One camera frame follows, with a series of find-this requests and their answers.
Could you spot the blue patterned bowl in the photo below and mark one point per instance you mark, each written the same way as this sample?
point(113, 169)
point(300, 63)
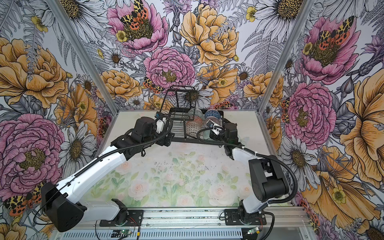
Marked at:
point(212, 113)

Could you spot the green patterned bowl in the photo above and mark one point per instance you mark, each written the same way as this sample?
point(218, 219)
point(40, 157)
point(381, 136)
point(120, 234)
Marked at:
point(195, 113)

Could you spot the black wire dish rack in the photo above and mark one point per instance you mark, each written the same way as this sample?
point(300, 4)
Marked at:
point(178, 101)

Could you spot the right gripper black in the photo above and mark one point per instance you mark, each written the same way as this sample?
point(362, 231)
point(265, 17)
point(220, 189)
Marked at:
point(214, 135)

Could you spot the mint green striped bowl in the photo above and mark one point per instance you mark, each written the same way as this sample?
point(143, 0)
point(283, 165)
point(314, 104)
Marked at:
point(206, 135)

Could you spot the pink patterned bowl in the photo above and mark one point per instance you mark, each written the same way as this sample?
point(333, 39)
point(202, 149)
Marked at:
point(209, 122)

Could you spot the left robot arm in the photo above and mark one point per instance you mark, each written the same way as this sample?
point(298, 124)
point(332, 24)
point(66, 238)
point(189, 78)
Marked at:
point(61, 202)

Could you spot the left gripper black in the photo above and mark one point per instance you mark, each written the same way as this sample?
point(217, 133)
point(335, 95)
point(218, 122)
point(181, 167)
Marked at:
point(168, 138)

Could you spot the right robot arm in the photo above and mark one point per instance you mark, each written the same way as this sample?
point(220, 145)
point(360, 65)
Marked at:
point(272, 181)

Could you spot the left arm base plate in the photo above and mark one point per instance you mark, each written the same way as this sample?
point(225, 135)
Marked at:
point(128, 218)

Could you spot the aluminium front rail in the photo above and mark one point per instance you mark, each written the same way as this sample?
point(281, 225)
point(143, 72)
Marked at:
point(183, 217)

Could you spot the brown patterned bowl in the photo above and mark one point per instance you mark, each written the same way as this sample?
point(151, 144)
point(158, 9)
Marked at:
point(191, 128)

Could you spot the white vented cable duct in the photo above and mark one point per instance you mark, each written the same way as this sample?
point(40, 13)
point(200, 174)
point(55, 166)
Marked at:
point(154, 234)

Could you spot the orange red patterned bowl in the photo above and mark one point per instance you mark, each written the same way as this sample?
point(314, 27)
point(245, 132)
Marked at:
point(198, 120)

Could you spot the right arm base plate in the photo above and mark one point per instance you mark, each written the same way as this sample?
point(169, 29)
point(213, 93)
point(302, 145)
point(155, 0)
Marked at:
point(236, 217)

